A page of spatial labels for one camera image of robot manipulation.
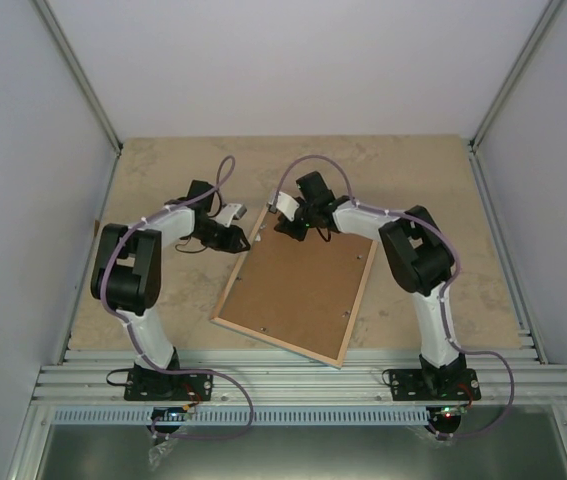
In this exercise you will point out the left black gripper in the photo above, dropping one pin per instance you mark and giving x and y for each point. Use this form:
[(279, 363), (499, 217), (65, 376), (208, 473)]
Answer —
[(235, 234)]

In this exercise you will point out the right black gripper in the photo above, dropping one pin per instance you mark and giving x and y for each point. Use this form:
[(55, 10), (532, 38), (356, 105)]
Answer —
[(289, 229)]

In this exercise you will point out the brown cardboard backing board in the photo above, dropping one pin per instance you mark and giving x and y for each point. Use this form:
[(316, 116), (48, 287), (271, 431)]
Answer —
[(303, 290)]

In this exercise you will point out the wooden picture frame with glass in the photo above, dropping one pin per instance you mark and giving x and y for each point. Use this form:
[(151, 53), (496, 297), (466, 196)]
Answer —
[(348, 340)]

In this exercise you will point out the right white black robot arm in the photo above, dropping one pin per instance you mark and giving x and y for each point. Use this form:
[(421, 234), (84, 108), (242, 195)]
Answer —
[(419, 257)]

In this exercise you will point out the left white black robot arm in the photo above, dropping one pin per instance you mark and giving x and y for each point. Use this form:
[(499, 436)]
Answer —
[(127, 273)]

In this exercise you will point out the left controller circuit board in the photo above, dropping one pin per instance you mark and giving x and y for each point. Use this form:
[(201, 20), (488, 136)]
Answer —
[(176, 414)]

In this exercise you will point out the controller circuit board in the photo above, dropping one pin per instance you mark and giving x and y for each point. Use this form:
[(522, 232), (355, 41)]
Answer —
[(176, 414), (451, 411)]

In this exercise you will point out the crumpled clear plastic bag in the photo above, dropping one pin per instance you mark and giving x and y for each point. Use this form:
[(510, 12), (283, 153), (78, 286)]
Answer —
[(160, 449)]

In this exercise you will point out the right controller circuit board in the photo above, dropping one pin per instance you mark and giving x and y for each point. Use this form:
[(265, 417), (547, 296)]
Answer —
[(451, 411)]

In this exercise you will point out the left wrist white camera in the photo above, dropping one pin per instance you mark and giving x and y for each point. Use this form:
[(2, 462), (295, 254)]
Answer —
[(230, 213)]

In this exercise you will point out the wrist white camera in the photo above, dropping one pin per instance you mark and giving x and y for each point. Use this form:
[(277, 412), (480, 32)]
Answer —
[(283, 203), (230, 213)]

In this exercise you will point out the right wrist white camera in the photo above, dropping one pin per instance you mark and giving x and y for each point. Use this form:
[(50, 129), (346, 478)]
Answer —
[(283, 203)]

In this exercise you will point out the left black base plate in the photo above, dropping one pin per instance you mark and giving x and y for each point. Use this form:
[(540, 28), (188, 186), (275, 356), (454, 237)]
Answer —
[(149, 385)]

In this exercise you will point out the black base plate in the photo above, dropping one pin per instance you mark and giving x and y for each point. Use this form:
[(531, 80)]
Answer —
[(149, 385), (416, 385)]

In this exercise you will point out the grey slotted cable duct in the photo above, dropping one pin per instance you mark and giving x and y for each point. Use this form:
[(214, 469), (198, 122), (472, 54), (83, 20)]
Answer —
[(260, 416)]

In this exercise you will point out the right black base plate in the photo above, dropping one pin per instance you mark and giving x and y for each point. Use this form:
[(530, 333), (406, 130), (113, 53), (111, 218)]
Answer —
[(416, 385)]

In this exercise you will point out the aluminium rail platform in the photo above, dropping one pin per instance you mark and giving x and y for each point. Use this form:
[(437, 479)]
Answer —
[(278, 378)]

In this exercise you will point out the left aluminium corner post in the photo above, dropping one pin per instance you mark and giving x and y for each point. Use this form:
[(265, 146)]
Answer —
[(55, 30)]

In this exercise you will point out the aluminium corner post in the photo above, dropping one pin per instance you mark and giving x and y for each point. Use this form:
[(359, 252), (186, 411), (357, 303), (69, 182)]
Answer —
[(515, 74), (55, 30)]

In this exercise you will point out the right aluminium corner post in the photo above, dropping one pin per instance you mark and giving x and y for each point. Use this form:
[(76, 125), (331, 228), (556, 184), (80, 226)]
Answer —
[(515, 74)]

